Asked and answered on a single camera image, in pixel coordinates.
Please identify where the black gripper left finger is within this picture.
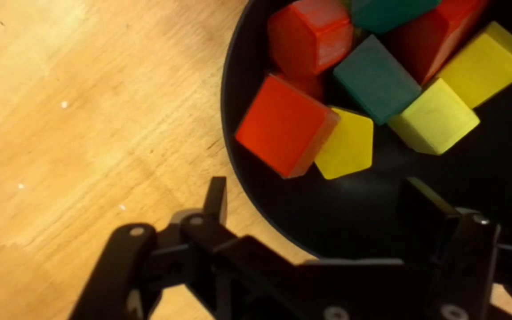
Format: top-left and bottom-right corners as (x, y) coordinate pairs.
(67, 176), (351, 320)

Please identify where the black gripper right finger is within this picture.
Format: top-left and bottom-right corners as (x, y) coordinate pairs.
(396, 176), (512, 320)

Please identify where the teal wooden cube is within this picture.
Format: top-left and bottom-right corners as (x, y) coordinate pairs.
(330, 34), (424, 126)
(348, 0), (442, 35)

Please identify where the black round bowl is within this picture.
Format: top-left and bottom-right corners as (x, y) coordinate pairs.
(218, 0), (512, 281)

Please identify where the lime yellow wooden cube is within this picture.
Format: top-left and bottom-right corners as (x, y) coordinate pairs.
(387, 76), (481, 156)

